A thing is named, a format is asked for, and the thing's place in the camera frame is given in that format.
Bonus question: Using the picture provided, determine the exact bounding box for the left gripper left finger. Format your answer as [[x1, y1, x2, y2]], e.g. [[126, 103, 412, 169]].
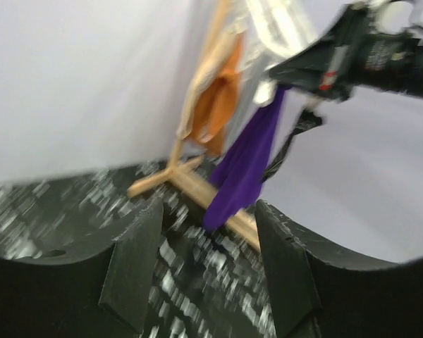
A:
[[0, 197, 164, 337]]

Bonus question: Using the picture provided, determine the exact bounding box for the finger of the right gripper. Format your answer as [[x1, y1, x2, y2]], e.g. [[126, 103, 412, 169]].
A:
[[268, 25, 342, 92]]

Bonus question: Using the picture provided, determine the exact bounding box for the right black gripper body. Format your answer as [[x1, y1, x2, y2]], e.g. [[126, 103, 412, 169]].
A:
[[317, 1, 423, 101]]

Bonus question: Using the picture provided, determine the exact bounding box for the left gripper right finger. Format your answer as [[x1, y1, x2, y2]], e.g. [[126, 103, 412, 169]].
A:
[[255, 200, 423, 338]]

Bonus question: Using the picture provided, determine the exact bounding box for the black striped sock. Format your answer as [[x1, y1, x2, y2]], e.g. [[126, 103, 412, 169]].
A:
[[262, 99, 324, 182]]

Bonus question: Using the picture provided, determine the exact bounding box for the white clip hanger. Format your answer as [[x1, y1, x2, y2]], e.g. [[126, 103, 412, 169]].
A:
[[246, 1, 423, 106]]

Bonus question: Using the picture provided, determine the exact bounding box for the orange cloth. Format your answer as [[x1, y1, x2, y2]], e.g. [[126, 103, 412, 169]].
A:
[[188, 33, 245, 157]]

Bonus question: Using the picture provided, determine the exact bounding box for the purple cloth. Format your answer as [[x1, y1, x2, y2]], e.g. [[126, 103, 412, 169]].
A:
[[203, 86, 289, 232]]

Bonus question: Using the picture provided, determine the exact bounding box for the wooden drying rack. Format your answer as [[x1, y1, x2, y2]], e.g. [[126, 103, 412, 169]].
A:
[[126, 0, 262, 253]]

